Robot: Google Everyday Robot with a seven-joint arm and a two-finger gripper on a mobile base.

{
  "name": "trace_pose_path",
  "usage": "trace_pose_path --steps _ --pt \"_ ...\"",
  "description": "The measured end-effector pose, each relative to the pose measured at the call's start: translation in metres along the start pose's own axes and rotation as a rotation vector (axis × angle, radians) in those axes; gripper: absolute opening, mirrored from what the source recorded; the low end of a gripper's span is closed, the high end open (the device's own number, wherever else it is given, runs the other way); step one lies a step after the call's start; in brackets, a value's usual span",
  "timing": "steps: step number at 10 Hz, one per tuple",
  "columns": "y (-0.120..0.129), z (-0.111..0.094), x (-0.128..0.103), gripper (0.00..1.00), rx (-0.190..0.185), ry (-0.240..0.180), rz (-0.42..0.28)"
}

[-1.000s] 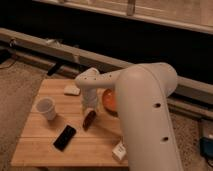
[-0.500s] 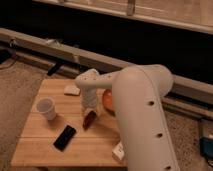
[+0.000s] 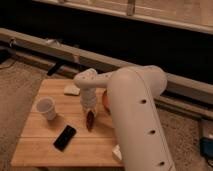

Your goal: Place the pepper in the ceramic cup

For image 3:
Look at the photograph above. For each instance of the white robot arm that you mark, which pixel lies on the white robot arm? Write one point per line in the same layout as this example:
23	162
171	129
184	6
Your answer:
131	92

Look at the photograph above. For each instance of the white ceramic cup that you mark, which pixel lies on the white ceramic cup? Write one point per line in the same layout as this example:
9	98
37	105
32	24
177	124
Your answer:
46	106

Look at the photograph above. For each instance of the white small block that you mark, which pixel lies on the white small block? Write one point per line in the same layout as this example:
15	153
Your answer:
71	90

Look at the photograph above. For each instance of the black phone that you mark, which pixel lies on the black phone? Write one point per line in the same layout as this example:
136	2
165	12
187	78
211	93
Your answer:
63	139

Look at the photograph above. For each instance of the wooden table board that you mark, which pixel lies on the wooden table board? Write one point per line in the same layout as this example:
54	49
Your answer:
88	148

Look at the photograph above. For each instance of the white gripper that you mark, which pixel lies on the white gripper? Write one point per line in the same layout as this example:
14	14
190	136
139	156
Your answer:
88	99

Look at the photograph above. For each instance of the white plastic bottle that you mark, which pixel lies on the white plastic bottle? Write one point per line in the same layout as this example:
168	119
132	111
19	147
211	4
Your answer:
117	153

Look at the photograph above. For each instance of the orange bowl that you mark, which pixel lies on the orange bowl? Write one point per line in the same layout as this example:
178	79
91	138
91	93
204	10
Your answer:
105	101

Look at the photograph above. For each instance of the blue object on floor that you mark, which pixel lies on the blue object on floor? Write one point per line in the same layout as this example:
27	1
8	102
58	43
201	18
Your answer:
206	148

